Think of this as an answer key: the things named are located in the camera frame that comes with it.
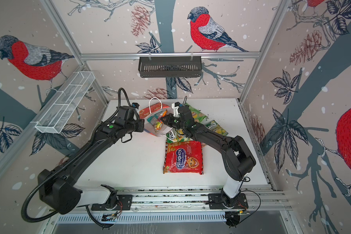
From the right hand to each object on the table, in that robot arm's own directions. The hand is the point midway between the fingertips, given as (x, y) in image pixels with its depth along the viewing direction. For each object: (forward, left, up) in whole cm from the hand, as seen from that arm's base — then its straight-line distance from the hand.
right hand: (159, 120), depth 83 cm
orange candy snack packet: (-5, -27, -19) cm, 33 cm away
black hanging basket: (+45, -3, +7) cm, 45 cm away
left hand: (-3, +9, +2) cm, 10 cm away
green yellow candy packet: (+2, -7, -20) cm, 21 cm away
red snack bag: (-15, -15, -16) cm, 26 cm away
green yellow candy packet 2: (+12, -35, -20) cm, 42 cm away
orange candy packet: (+4, -3, +2) cm, 5 cm away
